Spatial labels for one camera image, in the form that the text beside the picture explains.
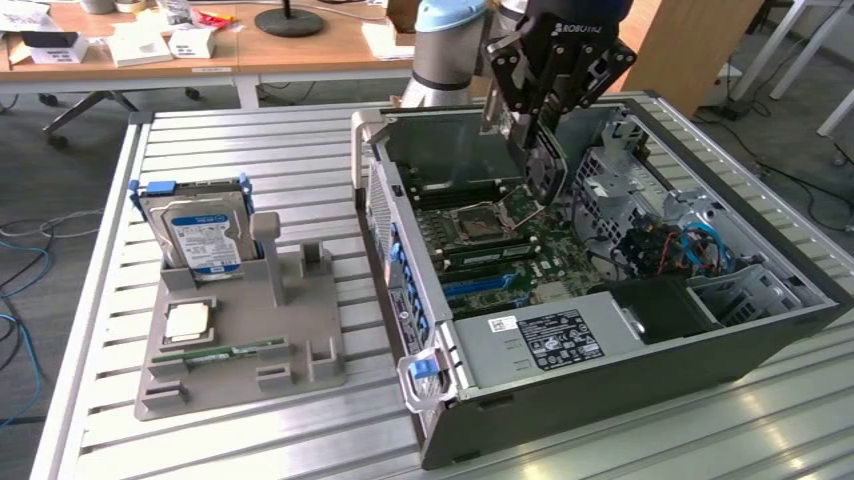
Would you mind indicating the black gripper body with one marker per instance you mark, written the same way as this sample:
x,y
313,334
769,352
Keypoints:
x,y
574,30

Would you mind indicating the black graphics card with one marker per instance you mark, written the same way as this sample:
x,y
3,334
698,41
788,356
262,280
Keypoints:
x,y
548,170

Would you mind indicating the wooden cabinet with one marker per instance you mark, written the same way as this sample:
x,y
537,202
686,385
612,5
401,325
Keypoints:
x,y
688,45

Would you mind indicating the white paper stack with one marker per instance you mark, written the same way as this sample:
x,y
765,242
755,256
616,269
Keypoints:
x,y
388,42

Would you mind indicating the brown cardboard box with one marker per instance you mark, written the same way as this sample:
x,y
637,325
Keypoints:
x,y
401,15

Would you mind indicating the tall perforated drive cage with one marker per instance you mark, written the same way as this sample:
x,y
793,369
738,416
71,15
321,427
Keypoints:
x,y
621,200

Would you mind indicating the metal socket cover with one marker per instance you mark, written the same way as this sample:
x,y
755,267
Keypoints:
x,y
514,215

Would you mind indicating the wooden desk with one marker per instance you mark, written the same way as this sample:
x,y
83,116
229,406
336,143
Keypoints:
x,y
101,71
301,50

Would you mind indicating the CPU socket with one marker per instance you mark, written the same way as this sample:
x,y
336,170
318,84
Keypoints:
x,y
477,227

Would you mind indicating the black lamp base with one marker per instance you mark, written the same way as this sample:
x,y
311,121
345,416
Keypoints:
x,y
289,24

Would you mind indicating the RAM stick with white label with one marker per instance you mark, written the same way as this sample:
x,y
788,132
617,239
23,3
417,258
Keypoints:
x,y
488,256

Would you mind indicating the blue expansion slot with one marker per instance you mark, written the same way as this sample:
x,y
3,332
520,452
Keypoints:
x,y
481,287

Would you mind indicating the silver chipset heatsink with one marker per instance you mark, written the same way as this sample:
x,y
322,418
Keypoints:
x,y
553,292

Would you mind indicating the red and yellow packet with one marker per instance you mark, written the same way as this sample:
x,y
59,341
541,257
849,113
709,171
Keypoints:
x,y
214,20

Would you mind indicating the white box with label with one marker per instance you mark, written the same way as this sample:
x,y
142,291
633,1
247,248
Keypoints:
x,y
194,45

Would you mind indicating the small grey disk bay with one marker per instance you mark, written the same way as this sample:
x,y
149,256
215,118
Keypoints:
x,y
741,295

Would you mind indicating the open white foam box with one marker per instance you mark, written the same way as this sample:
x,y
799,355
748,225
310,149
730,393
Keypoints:
x,y
141,50

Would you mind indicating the tape roll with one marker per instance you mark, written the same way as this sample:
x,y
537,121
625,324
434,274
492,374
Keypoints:
x,y
127,6

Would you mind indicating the grey power supply unit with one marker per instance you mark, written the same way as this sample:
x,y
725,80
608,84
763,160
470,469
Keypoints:
x,y
494,360

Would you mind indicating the blue case latch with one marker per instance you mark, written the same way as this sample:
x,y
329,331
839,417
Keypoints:
x,y
421,371

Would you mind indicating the grey cup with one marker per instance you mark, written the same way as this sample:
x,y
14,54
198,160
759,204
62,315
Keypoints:
x,y
97,6

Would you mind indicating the grey parts rack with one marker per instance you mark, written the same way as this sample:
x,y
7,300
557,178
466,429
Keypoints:
x,y
247,325

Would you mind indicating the black open PC case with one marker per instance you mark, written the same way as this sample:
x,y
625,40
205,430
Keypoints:
x,y
601,400

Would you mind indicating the white box with black lid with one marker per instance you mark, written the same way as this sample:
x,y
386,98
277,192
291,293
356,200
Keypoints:
x,y
57,50

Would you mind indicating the silver CPU chip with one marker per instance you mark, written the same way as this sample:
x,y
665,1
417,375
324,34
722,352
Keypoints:
x,y
189,322

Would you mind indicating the green loose RAM stick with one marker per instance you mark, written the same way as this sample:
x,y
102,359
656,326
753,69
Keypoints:
x,y
221,350

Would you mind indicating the crumpled white paper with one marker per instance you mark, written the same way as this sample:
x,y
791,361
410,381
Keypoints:
x,y
23,20

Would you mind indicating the white table frame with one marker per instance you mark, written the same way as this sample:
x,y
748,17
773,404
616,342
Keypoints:
x,y
784,86

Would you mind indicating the hard disk with blue bracket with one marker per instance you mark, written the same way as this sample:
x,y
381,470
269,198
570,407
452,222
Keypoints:
x,y
201,240

